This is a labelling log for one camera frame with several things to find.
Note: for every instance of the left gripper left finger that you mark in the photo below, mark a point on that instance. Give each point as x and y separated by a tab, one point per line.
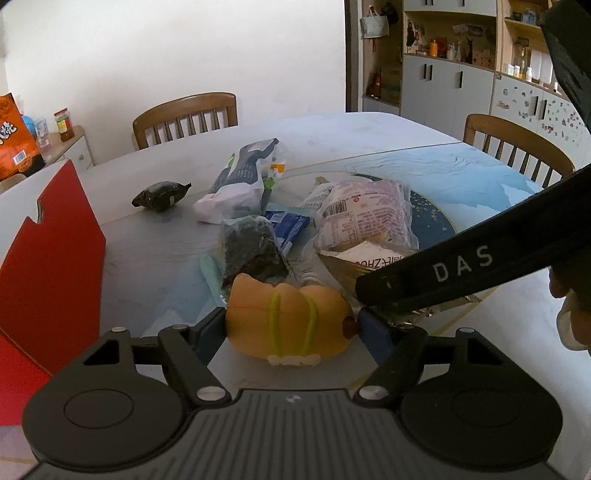
185	354

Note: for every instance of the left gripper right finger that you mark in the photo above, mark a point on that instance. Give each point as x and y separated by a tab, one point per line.
397	349

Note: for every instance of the white silver foil pouch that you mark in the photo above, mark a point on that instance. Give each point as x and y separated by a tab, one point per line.
367	257

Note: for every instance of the yellow bread toy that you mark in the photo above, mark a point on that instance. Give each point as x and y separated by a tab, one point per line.
286	325

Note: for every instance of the dark transparent snack bag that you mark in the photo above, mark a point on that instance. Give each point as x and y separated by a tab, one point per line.
248	245

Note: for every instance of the pink white snack bag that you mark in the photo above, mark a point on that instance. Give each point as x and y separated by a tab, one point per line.
351	212

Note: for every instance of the blue tissue packet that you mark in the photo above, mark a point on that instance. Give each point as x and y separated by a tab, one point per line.
286	227

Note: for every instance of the wooden chair right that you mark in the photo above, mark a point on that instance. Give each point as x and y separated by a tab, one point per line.
519	148

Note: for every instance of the wooden chair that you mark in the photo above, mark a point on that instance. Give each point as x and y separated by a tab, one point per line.
184	117
519	148

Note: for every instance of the light green toothbrush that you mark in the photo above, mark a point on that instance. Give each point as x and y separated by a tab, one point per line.
212	276

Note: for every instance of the red cardboard box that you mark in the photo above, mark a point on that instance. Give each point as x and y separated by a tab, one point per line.
51	280

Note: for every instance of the small black snack packet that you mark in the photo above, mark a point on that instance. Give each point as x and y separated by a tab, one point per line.
160	196

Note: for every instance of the white grey snack bag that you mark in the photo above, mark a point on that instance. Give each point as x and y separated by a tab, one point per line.
243	187

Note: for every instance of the white side cabinet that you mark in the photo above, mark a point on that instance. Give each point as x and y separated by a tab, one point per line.
75	149

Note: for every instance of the wooden chair far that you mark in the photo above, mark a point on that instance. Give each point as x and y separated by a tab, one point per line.
184	117

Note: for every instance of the orange snack bag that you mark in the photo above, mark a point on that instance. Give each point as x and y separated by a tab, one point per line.
19	152

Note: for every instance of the red lidded sauce jar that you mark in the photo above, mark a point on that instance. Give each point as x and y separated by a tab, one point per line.
64	124

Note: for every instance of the blue globe ball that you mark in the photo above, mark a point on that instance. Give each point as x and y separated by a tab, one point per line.
30	124

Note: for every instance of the white wall cupboard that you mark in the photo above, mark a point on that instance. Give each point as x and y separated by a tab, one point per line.
437	62

